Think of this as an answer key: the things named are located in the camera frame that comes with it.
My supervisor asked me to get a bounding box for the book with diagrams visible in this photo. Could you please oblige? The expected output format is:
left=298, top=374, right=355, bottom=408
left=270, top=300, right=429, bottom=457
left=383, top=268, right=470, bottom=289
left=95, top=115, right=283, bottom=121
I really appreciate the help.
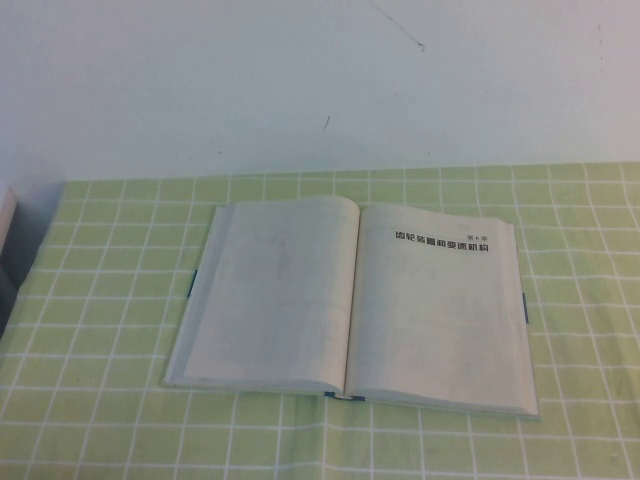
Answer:
left=162, top=194, right=544, bottom=421

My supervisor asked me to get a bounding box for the green checked tablecloth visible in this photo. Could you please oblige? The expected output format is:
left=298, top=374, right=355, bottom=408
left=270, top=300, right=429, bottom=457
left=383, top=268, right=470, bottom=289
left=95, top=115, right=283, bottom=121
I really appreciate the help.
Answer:
left=0, top=162, right=640, bottom=480

